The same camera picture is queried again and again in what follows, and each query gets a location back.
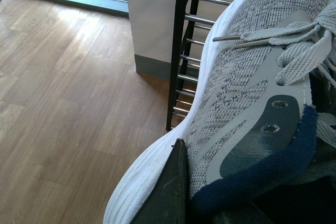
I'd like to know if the grey knit sneaker navy lining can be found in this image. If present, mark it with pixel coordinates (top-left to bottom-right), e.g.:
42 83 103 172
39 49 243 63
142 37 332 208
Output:
103 0 335 223

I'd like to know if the black metal shoe rack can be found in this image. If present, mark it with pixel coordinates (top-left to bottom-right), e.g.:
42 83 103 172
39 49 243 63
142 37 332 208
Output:
166 0 233 131

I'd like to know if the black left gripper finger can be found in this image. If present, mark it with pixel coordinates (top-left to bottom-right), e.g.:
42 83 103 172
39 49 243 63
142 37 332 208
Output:
131 138 188 223

